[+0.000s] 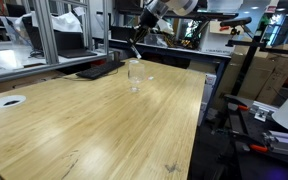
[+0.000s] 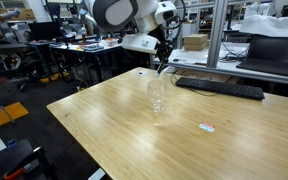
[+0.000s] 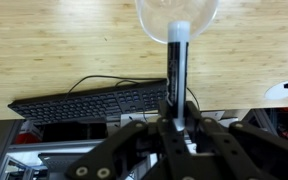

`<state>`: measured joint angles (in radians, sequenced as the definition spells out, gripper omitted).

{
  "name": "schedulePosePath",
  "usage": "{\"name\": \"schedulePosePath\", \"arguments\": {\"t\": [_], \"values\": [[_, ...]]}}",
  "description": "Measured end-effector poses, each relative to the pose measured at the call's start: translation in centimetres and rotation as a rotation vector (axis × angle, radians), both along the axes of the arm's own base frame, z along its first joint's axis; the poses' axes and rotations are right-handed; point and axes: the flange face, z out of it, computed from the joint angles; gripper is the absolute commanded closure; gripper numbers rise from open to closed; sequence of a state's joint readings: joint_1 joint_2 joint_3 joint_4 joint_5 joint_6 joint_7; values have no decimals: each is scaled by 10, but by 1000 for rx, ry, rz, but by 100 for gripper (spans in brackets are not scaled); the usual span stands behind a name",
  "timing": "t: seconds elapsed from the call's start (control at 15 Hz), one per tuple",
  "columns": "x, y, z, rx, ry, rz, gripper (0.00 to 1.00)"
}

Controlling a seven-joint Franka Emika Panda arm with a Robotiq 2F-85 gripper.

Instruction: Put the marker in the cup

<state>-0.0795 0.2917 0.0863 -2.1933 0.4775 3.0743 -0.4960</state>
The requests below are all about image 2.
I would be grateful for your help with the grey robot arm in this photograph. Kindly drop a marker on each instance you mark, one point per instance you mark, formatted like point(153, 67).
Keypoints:
point(84, 16)

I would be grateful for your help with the black computer keyboard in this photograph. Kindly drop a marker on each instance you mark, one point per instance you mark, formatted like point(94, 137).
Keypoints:
point(227, 89)

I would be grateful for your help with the small red white sticker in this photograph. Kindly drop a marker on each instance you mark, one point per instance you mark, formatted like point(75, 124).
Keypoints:
point(207, 126)

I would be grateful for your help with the cluttered lab table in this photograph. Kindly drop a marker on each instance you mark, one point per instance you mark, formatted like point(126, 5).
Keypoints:
point(90, 49)

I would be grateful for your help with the grey side bench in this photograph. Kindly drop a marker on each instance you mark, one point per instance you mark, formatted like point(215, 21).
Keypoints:
point(267, 77)

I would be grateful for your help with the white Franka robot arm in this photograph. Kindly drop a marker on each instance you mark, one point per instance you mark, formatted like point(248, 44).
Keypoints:
point(117, 13)

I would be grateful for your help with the small white table grommet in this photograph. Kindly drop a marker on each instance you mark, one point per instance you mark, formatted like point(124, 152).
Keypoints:
point(140, 72)

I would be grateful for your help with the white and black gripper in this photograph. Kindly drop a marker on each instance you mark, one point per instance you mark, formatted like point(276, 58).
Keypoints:
point(140, 43)

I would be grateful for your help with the small cardboard box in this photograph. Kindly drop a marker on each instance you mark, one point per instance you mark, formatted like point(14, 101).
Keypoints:
point(195, 41)

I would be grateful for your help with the black office chair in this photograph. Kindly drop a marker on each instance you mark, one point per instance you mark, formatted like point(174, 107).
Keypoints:
point(30, 75)

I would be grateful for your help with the clear plastic cup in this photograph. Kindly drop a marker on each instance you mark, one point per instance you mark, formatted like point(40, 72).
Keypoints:
point(156, 95)

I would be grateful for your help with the black laptop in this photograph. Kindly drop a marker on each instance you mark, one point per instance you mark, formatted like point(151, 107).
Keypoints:
point(274, 50)

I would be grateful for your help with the orange floor mat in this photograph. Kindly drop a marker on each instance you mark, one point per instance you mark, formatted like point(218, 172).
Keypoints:
point(7, 115)

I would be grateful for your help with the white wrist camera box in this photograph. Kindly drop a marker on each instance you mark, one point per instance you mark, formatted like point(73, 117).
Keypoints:
point(165, 11)

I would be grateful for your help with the black computer monitor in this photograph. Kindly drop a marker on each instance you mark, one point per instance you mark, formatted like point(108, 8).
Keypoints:
point(44, 30)

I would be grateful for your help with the orange bowl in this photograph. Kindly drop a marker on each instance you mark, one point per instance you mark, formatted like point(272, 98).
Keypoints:
point(110, 41)

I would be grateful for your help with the white cloth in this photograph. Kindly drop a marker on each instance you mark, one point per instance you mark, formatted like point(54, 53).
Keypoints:
point(274, 25)

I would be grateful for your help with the aluminium frame post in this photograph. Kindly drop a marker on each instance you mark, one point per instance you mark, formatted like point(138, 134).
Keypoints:
point(218, 33)

